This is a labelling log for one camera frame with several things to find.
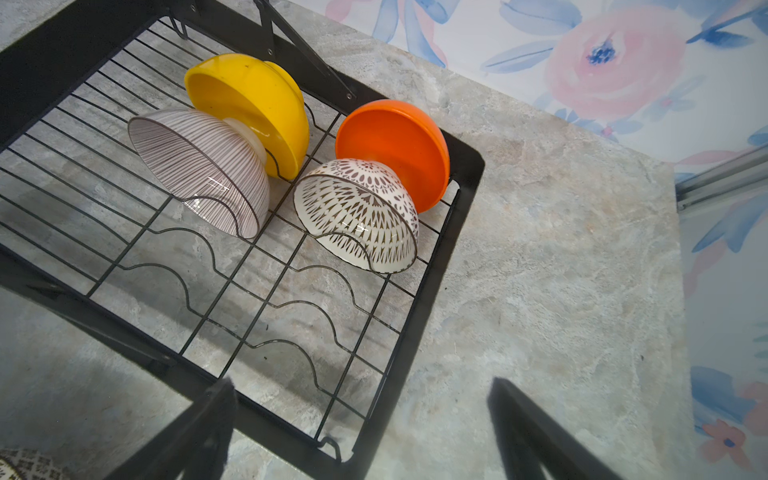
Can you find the pink ribbed glass bowl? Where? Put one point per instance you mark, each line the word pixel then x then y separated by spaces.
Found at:
pixel 216 167

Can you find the white brown lattice bowl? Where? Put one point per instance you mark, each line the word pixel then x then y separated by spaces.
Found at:
pixel 360 212

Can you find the yellow plastic bowl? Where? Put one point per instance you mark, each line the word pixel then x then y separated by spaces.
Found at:
pixel 262 96

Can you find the white dotted pattern bowl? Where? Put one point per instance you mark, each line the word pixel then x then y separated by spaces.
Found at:
pixel 22 464

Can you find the aluminium right corner post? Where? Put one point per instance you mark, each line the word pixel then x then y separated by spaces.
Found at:
pixel 737 176

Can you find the orange plastic bowl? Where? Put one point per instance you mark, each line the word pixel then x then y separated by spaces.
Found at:
pixel 404 138

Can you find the black wire dish rack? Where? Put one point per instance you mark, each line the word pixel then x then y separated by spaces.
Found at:
pixel 322 353

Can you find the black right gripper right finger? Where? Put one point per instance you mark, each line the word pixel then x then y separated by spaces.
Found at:
pixel 532 444

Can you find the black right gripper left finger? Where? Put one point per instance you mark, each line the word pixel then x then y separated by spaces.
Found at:
pixel 194 446

